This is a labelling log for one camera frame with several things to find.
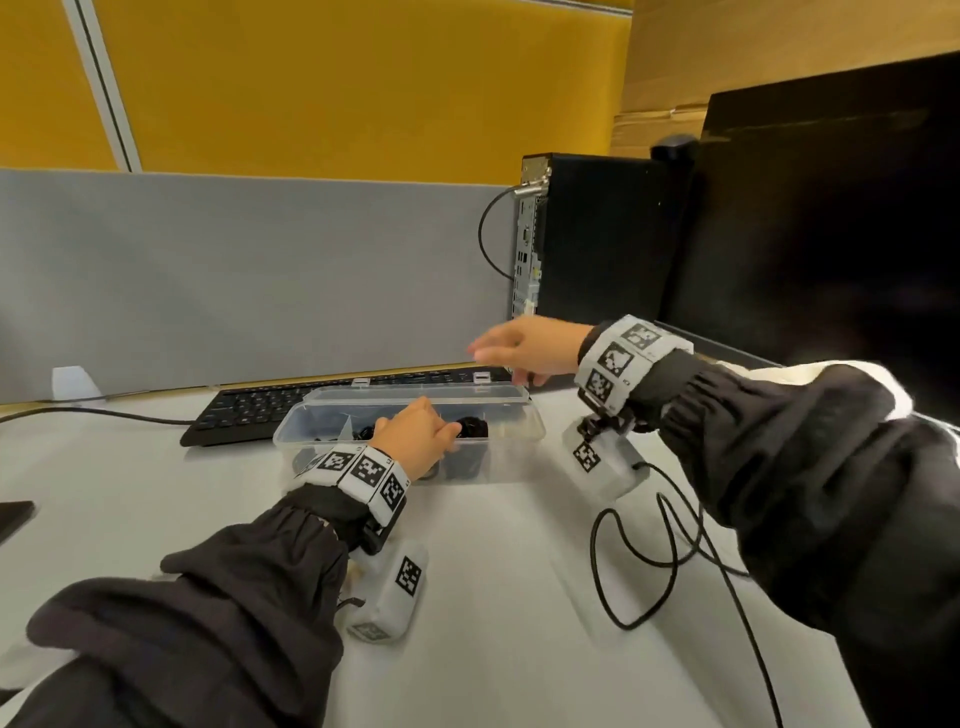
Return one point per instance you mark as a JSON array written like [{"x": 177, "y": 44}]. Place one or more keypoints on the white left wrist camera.
[{"x": 390, "y": 592}]

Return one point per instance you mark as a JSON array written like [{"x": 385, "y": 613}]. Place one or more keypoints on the wide black monitor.
[{"x": 825, "y": 225}]

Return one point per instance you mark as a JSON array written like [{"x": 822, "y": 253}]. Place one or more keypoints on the yellow partition panel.
[{"x": 360, "y": 90}]

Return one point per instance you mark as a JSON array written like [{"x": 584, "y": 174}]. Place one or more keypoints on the small white plastic bracket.
[{"x": 75, "y": 384}]

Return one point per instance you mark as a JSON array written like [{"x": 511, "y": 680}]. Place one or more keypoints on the person's left hand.
[{"x": 412, "y": 442}]

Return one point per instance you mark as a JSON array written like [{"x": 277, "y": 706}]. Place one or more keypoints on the person's right forearm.
[{"x": 825, "y": 487}]

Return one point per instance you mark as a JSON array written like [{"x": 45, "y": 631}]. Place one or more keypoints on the right wrist marker band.
[{"x": 622, "y": 360}]

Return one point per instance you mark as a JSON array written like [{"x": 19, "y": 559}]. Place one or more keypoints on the black monitor with square stand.
[{"x": 15, "y": 517}]

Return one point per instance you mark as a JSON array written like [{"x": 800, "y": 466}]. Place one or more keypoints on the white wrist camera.
[
  {"x": 600, "y": 465},
  {"x": 390, "y": 592}
]

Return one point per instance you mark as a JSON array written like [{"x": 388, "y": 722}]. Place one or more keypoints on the brown cardboard box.
[{"x": 787, "y": 45}]

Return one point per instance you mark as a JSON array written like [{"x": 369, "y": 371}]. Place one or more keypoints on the black keyboard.
[{"x": 240, "y": 412}]

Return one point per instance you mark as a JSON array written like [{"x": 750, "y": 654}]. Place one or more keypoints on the grey webcam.
[{"x": 673, "y": 146}]

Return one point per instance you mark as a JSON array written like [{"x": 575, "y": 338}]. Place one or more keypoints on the left wrist marker band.
[{"x": 360, "y": 472}]

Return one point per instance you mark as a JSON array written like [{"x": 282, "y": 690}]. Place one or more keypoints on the grey desk partition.
[{"x": 262, "y": 285}]

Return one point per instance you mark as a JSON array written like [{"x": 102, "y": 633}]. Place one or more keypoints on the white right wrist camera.
[{"x": 600, "y": 465}]

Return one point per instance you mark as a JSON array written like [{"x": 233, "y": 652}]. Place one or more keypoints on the wrist marker band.
[
  {"x": 360, "y": 472},
  {"x": 622, "y": 360}
]

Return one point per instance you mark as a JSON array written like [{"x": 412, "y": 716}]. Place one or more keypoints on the person's left forearm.
[{"x": 225, "y": 615}]

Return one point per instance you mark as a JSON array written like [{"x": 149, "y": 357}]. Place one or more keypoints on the person's right hand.
[{"x": 540, "y": 345}]

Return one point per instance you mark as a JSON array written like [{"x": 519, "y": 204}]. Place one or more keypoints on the clear plastic compartment box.
[{"x": 502, "y": 420}]

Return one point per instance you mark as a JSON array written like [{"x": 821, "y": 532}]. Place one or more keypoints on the black desktop computer tower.
[{"x": 600, "y": 240}]

